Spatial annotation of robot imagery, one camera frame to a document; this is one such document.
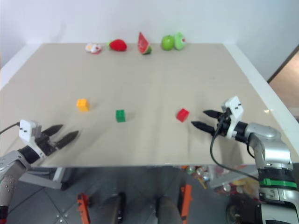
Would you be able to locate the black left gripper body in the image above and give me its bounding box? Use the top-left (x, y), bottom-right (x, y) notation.
top-left (34, 133), bottom-right (59, 156)

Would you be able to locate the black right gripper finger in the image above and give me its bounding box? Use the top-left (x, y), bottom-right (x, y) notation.
top-left (191, 121), bottom-right (215, 134)
top-left (203, 110), bottom-right (223, 119)

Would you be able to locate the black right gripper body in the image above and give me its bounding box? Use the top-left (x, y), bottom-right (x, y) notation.
top-left (209, 110), bottom-right (232, 137)

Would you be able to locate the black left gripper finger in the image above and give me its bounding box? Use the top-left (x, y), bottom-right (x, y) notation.
top-left (56, 131), bottom-right (79, 150)
top-left (43, 124), bottom-right (64, 136)

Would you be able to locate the red block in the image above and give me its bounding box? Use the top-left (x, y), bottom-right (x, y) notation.
top-left (176, 108), bottom-right (190, 123)

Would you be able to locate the yellow block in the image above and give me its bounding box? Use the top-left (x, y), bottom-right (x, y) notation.
top-left (76, 98), bottom-right (90, 112)

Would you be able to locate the clear bin of toys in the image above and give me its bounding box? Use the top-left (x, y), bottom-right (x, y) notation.
top-left (185, 165), bottom-right (260, 196)

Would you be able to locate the green block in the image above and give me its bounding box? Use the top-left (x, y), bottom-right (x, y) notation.
top-left (115, 109), bottom-right (127, 123)

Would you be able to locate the orange and black stand leg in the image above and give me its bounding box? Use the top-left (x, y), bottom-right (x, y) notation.
top-left (76, 192), bottom-right (92, 224)
top-left (179, 184), bottom-right (193, 224)

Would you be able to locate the green half fruit toy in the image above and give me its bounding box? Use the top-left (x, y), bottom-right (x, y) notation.
top-left (173, 32), bottom-right (187, 50)

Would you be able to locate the green apple toy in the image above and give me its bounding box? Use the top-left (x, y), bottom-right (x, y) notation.
top-left (161, 35), bottom-right (175, 51)

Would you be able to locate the dark rounded robot leg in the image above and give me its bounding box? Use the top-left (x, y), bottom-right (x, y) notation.
top-left (155, 196), bottom-right (183, 224)
top-left (102, 191), bottom-right (127, 223)

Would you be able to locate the white and red plush toy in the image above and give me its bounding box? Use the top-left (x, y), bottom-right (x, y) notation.
top-left (85, 42), bottom-right (103, 55)

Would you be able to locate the watermelon slice toy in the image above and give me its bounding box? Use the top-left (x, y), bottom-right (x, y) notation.
top-left (137, 32), bottom-right (153, 56)

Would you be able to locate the red strawberry plush toy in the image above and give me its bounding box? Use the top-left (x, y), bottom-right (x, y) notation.
top-left (106, 39), bottom-right (128, 51)

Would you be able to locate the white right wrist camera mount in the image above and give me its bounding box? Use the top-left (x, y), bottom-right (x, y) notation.
top-left (221, 96), bottom-right (244, 140)

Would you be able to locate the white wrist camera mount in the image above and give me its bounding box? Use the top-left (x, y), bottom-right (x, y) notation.
top-left (221, 96), bottom-right (244, 140)
top-left (19, 119), bottom-right (46, 157)

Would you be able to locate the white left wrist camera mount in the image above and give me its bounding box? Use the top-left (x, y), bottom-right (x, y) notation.
top-left (19, 119), bottom-right (46, 157)

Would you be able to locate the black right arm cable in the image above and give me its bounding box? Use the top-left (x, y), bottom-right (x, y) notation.
top-left (210, 112), bottom-right (260, 182)

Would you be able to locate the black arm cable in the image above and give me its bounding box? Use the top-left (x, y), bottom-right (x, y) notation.
top-left (210, 112), bottom-right (260, 182)
top-left (0, 122), bottom-right (21, 135)

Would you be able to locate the grey metal table bracket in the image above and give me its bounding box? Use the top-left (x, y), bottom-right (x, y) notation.
top-left (18, 167), bottom-right (76, 191)

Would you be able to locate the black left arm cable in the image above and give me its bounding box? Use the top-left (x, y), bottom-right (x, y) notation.
top-left (0, 122), bottom-right (21, 135)

